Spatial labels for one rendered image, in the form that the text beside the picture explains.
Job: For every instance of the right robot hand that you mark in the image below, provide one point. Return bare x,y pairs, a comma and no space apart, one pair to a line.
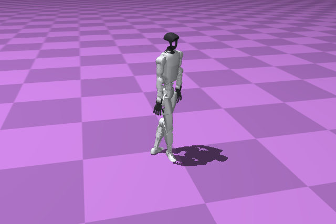
158,108

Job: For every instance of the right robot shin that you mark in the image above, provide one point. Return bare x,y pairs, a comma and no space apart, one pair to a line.
168,136

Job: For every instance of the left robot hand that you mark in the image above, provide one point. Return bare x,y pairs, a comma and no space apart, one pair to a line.
179,96

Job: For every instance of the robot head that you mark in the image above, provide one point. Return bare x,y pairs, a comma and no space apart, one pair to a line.
171,37

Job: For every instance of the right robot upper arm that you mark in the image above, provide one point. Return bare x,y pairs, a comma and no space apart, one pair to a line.
160,62

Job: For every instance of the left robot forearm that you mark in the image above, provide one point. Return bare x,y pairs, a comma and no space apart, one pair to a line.
178,81

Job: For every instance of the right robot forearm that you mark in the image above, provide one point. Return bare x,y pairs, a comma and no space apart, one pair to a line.
159,87

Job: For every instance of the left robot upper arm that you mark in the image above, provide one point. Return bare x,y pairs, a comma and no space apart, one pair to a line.
180,70

